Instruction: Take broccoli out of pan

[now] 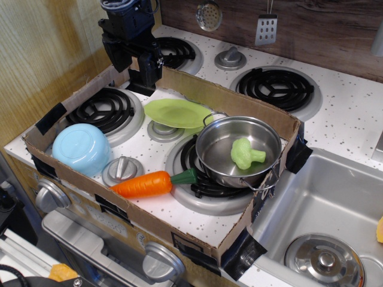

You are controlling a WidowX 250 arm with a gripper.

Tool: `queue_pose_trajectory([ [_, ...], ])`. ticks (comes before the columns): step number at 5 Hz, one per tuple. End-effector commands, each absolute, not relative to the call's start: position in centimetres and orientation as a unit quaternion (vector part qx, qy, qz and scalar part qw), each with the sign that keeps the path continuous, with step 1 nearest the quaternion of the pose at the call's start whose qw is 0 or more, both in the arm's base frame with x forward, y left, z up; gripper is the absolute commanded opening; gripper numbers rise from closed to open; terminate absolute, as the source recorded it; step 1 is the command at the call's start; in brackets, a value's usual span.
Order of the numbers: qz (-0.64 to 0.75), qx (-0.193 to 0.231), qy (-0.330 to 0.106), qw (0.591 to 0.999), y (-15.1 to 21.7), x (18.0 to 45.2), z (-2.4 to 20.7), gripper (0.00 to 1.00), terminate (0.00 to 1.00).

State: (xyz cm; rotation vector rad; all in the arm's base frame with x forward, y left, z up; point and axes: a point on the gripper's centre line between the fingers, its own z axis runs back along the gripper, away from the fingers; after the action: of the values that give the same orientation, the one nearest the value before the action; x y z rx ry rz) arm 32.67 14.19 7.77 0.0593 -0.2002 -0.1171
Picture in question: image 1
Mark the front right stove burner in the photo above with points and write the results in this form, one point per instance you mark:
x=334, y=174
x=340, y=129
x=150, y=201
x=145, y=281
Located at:
x=206, y=196

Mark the hanging metal spatula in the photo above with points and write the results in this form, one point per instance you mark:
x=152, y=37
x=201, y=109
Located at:
x=266, y=27

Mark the silver oven knob left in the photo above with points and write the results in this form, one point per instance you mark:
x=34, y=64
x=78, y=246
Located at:
x=50, y=197

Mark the silver oven knob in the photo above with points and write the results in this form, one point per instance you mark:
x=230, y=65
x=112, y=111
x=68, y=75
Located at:
x=50, y=197
x=160, y=264

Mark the silver stove knob back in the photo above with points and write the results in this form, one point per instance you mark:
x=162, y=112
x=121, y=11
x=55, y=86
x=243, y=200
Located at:
x=230, y=60

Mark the silver oven door handle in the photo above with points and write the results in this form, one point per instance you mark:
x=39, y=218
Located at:
x=118, y=262

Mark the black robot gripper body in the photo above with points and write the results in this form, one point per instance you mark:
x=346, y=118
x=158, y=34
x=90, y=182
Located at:
x=129, y=22

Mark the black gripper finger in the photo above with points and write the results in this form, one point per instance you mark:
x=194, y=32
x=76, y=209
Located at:
x=150, y=64
x=119, y=57

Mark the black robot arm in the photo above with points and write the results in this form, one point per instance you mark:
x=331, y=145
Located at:
x=127, y=33

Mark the stainless steel pan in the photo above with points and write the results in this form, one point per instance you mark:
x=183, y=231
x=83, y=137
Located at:
x=214, y=143

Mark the green toy broccoli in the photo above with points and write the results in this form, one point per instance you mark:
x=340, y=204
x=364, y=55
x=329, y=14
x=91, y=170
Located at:
x=243, y=155

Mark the orange object in sink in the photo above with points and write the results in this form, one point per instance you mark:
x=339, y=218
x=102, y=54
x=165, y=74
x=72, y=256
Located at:
x=379, y=231

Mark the light blue plastic bowl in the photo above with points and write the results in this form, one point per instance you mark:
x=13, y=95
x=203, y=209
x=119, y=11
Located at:
x=82, y=147

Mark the back left stove burner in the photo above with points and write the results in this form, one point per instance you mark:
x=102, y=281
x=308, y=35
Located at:
x=181, y=55

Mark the hanging metal strainer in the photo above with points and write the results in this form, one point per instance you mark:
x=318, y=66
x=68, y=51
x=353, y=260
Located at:
x=209, y=16

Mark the silver stove knob front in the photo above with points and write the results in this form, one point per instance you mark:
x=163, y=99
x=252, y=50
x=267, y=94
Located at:
x=120, y=170

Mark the silver stove knob middle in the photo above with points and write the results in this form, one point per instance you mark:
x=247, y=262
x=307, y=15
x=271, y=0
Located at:
x=162, y=133

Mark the orange toy carrot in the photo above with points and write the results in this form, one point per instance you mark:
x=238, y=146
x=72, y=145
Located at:
x=154, y=184

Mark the silver toy sink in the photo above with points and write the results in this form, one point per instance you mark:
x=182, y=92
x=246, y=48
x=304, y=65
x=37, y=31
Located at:
x=328, y=195

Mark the stainless steel pot lid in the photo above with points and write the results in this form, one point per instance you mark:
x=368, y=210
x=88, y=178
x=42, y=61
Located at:
x=326, y=260

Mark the stove burner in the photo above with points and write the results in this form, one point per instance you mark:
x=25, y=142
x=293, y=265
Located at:
x=206, y=196
x=117, y=112
x=283, y=87
x=181, y=55

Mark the silver oven knob right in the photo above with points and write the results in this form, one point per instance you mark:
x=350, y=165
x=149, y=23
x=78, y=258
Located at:
x=160, y=264

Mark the back right stove burner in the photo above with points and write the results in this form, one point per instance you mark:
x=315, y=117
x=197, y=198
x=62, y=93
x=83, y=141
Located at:
x=283, y=87

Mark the green plastic plate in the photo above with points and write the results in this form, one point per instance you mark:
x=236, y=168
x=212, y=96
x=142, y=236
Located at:
x=177, y=113

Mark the front left stove burner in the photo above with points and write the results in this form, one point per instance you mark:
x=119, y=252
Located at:
x=117, y=112

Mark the silver stove knob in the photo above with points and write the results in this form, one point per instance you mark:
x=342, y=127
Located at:
x=120, y=170
x=230, y=60
x=162, y=133

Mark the orange object bottom left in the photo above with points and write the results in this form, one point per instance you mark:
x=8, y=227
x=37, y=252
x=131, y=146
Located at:
x=61, y=272

